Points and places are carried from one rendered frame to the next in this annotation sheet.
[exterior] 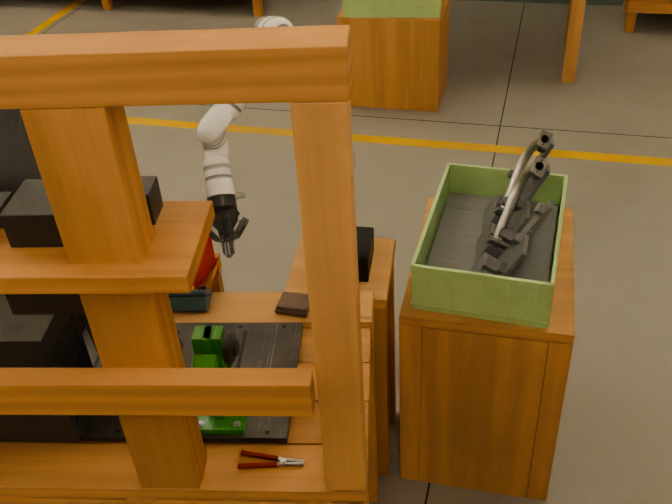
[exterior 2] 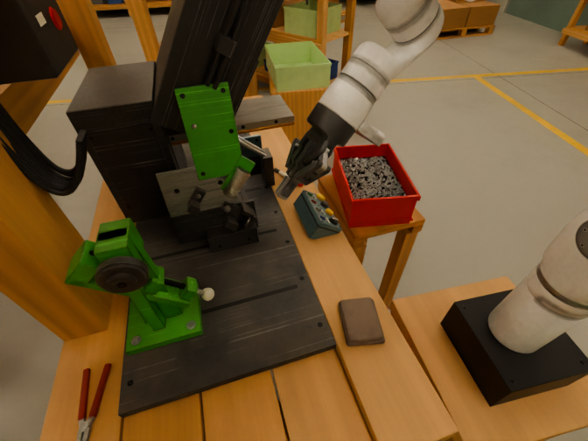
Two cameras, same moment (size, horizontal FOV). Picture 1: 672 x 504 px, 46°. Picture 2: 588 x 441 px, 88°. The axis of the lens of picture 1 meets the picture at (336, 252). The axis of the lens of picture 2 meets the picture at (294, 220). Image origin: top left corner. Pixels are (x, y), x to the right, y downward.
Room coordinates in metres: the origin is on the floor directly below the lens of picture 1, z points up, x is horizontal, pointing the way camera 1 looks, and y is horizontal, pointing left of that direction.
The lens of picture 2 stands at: (1.51, -0.11, 1.52)
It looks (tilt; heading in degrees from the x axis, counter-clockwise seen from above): 44 degrees down; 69
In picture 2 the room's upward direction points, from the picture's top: 2 degrees counter-clockwise
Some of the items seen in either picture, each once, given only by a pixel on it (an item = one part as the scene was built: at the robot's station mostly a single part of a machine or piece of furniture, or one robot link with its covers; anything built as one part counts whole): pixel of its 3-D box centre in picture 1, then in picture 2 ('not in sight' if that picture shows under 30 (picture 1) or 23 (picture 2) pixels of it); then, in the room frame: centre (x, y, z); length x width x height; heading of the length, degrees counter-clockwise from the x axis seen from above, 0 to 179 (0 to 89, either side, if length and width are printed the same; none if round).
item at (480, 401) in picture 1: (485, 344); not in sight; (2.06, -0.52, 0.40); 0.68 x 0.52 x 0.79; 165
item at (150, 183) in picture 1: (118, 200); not in sight; (1.28, 0.41, 1.60); 0.15 x 0.07 x 0.07; 85
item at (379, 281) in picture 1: (341, 270); (489, 353); (2.00, -0.01, 0.83); 0.32 x 0.32 x 0.04; 79
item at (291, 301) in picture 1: (294, 303); (360, 319); (1.75, 0.13, 0.91); 0.10 x 0.08 x 0.03; 72
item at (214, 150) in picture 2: not in sight; (211, 127); (1.58, 0.60, 1.17); 0.13 x 0.12 x 0.20; 85
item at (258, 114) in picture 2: not in sight; (222, 119); (1.63, 0.75, 1.11); 0.39 x 0.16 x 0.03; 175
